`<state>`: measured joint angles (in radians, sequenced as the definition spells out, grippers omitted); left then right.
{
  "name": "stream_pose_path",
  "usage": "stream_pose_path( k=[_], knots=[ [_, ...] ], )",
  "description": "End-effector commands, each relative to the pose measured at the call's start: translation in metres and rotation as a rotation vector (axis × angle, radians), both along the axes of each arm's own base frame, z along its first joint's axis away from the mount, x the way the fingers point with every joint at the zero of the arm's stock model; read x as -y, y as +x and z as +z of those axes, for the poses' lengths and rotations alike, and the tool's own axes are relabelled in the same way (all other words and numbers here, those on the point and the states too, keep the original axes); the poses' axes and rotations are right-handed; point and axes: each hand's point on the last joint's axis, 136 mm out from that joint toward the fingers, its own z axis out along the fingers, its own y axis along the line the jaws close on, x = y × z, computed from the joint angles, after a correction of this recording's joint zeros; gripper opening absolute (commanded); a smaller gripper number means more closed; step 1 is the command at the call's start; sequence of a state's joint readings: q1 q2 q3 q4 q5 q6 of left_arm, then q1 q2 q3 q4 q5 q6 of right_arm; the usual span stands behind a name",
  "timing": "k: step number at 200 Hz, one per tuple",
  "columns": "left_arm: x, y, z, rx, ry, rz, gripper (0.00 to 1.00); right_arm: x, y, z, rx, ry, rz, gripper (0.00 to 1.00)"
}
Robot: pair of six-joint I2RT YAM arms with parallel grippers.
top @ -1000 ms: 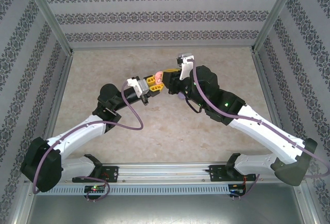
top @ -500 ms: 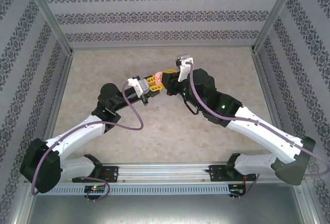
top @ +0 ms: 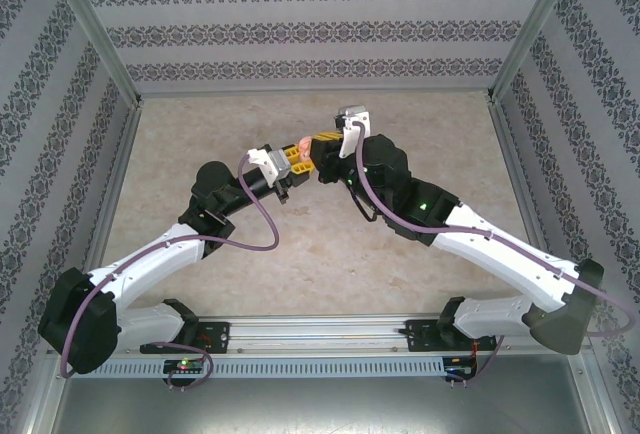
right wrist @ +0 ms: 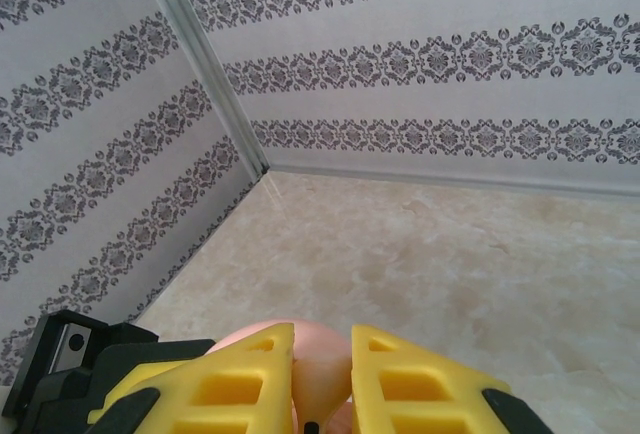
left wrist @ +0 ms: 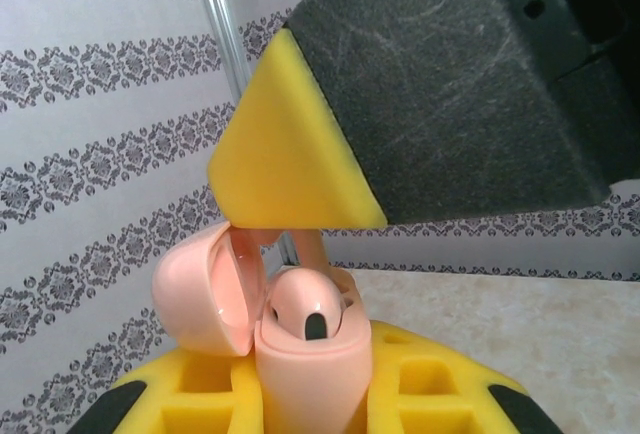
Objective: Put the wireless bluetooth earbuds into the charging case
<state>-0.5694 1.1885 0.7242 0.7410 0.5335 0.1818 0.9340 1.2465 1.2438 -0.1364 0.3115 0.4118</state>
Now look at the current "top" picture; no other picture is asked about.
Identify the small controller board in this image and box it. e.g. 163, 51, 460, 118
163, 358, 206, 374
444, 361, 476, 380

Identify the grey metal panel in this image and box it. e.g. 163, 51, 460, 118
29, 353, 616, 434

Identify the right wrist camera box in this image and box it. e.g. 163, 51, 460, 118
333, 104, 373, 159

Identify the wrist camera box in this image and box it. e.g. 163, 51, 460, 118
244, 146, 290, 189
333, 104, 373, 159

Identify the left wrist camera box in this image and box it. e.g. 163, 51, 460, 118
244, 146, 290, 189

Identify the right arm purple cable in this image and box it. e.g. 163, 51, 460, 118
352, 121, 636, 386

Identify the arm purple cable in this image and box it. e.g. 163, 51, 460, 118
59, 166, 280, 391
352, 121, 636, 386

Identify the aluminium back rail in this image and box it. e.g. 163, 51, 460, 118
137, 84, 494, 100

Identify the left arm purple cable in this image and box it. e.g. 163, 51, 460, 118
59, 166, 280, 391

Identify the aluminium side rail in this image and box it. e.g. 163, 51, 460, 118
487, 98, 571, 315
67, 98, 144, 319

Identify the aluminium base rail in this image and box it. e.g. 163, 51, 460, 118
49, 316, 586, 355

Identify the aluminium frame post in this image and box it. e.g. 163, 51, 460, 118
485, 0, 586, 105
37, 0, 144, 105

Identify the slotted grey cable duct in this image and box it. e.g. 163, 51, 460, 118
94, 357, 446, 378

